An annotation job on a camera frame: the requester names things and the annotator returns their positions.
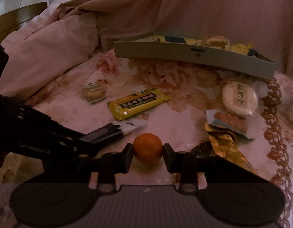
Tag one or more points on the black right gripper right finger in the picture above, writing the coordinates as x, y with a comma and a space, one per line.
187, 165

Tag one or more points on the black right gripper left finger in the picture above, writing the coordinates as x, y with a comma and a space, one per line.
110, 164

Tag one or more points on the gold foil snack packet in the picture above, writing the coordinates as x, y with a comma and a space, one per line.
225, 144

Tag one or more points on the small orange tangerine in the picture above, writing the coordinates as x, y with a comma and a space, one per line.
148, 148

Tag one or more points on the yellow snack bar packet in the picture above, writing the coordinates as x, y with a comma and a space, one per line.
133, 104

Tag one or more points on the sausage snack blue packet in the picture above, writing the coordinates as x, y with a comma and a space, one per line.
224, 120

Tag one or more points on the small green pastry packet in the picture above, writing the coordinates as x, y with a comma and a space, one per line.
93, 92

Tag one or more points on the round white rice cracker pack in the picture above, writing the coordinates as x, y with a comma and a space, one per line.
239, 98

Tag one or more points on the dark dried plum packet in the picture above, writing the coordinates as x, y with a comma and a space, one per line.
203, 149

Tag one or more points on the orange bread packet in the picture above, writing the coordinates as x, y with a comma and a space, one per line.
215, 42

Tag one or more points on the floral pink quilt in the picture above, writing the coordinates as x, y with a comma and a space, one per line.
193, 89

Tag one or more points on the pink folded duvet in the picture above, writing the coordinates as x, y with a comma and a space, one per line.
45, 48

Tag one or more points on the wooden headboard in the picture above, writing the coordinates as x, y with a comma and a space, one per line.
16, 19

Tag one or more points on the grey cardboard tray box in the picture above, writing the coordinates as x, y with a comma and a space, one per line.
179, 49

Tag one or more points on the pink curtain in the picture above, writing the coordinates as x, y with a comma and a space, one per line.
268, 24

